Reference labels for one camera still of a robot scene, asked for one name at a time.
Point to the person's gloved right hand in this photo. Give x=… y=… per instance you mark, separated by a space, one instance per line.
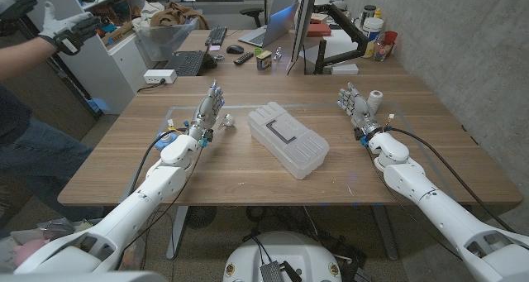
x=68 y=32

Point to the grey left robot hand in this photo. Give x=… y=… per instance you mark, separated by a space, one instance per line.
x=204 y=112

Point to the person's gloved left hand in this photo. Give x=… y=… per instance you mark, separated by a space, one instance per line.
x=14 y=7

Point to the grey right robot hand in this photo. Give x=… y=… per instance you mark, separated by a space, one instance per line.
x=359 y=108

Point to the person's right forearm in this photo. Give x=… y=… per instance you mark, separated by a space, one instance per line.
x=22 y=56

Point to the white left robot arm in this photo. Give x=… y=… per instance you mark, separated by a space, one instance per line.
x=157 y=187

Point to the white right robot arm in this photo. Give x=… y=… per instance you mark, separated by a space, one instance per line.
x=413 y=183

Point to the translucent plastic clamshell container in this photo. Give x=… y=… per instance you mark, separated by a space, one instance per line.
x=289 y=149

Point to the white thread spool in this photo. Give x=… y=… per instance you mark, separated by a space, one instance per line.
x=375 y=100

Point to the small white crumpled object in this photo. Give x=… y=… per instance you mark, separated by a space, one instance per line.
x=227 y=120

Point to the flat white box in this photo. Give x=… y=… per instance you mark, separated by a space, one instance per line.
x=344 y=69

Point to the cardboard box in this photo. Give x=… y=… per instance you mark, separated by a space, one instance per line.
x=120 y=33

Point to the large black keyboard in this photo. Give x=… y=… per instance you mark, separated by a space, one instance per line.
x=186 y=63

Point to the white power strip box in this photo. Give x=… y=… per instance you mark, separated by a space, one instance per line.
x=159 y=76

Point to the white cabinet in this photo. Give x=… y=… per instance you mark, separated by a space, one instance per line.
x=111 y=71

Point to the purple sticky note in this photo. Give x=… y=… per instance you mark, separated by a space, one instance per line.
x=214 y=47

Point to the black remote control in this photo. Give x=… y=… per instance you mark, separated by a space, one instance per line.
x=243 y=58

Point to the black computer mouse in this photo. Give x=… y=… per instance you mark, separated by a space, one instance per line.
x=234 y=49

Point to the red cup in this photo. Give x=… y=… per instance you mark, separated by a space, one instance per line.
x=390 y=38

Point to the slim black keyboard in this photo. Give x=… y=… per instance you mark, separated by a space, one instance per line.
x=216 y=36

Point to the white cloth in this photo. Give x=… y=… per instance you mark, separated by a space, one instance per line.
x=144 y=15

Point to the small yellow printed tin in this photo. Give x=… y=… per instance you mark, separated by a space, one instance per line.
x=264 y=60

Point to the clear plastic storage bin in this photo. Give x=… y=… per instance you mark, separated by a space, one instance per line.
x=165 y=42

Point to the white plastic tub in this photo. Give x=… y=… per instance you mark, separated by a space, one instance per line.
x=373 y=29

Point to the small silver figurine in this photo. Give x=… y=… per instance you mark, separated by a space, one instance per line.
x=277 y=54

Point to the dark lidded jar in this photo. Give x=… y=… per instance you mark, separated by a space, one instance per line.
x=368 y=13

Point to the yellow bottle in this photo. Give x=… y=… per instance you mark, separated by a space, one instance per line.
x=377 y=13

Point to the brown cloth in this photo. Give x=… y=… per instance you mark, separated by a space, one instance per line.
x=177 y=13

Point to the grey computer monitor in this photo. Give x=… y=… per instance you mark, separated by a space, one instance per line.
x=303 y=21

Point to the black round fan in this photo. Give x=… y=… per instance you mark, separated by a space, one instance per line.
x=200 y=216

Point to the silver laptop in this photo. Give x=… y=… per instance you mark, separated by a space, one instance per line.
x=273 y=30

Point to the black office chair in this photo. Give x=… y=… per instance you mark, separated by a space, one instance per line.
x=253 y=13

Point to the grey table leg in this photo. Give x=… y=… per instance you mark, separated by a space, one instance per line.
x=384 y=232
x=177 y=232

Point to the person's dark clothed body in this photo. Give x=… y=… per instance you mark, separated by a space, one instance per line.
x=29 y=158

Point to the clear floor bin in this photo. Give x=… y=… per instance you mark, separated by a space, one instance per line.
x=132 y=253

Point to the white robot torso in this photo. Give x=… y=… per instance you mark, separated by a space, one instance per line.
x=285 y=249

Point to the pink soft toy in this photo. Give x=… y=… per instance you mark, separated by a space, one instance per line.
x=27 y=251

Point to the blue toy camera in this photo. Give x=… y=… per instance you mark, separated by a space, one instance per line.
x=164 y=141

